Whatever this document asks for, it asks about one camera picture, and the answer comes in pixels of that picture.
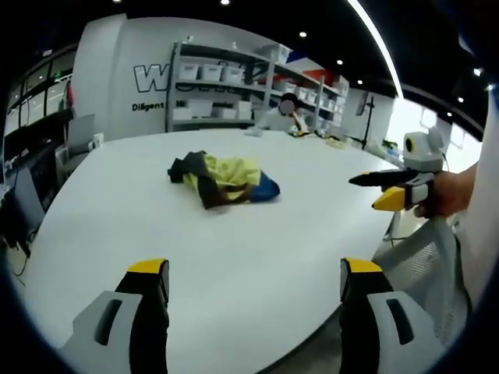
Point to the grey metal shelving unit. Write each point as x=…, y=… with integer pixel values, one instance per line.
x=253, y=89

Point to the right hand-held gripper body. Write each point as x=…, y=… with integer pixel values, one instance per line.
x=421, y=156

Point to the black tripod stand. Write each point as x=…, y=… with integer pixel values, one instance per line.
x=368, y=117

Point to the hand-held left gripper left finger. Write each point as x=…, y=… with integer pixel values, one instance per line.
x=117, y=327

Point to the grey mesh chair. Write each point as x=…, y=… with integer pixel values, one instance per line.
x=425, y=272

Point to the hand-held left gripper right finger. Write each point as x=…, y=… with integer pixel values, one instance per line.
x=393, y=327

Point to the dark monitor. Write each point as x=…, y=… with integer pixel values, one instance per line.
x=29, y=195

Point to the grey board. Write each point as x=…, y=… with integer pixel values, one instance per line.
x=81, y=134

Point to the row of white storage bins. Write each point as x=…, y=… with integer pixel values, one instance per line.
x=212, y=72

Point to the ceiling light strip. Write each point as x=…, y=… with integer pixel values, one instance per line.
x=380, y=46

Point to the person's right hand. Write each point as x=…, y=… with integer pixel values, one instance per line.
x=448, y=192

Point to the yellow and blue garment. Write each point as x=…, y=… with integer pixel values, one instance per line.
x=230, y=177

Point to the yellowish object on table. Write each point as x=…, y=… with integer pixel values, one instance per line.
x=336, y=143

